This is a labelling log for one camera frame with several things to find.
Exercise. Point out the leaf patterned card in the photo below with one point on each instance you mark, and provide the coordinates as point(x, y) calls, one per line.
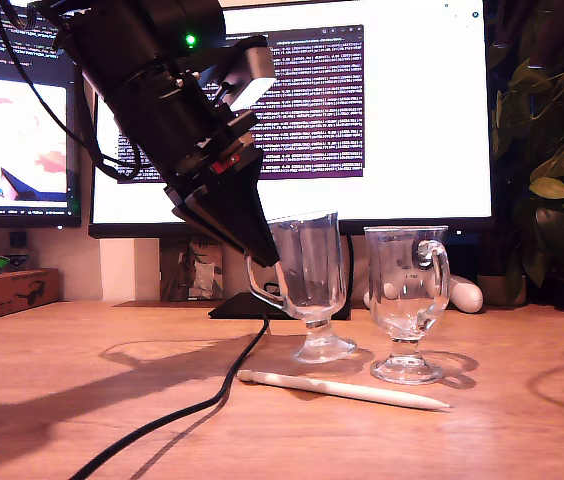
point(187, 280)

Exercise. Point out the black square wall socket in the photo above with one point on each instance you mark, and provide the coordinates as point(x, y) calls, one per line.
point(18, 239)

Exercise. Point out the white pen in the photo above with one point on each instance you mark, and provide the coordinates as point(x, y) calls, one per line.
point(337, 390)

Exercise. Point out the white game controller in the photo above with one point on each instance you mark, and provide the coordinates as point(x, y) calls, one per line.
point(467, 297)

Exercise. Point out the black monitor with code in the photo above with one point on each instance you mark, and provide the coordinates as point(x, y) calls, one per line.
point(12, 150)

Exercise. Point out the green leafy plant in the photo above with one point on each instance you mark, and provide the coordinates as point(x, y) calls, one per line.
point(552, 187)

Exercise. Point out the dark round glossy pot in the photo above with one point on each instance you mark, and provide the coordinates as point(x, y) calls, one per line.
point(552, 227)

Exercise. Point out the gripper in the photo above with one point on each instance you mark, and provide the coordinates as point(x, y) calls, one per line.
point(187, 140)

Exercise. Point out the arm grey camera box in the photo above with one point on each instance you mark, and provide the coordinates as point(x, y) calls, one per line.
point(254, 65)

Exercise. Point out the large black Huawei monitor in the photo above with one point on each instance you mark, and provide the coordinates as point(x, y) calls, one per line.
point(412, 125)

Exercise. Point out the cardboard box with sunglasses print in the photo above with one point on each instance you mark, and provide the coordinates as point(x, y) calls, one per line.
point(17, 295)

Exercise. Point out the small beige plant pot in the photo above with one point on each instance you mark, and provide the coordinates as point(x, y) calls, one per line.
point(497, 292)

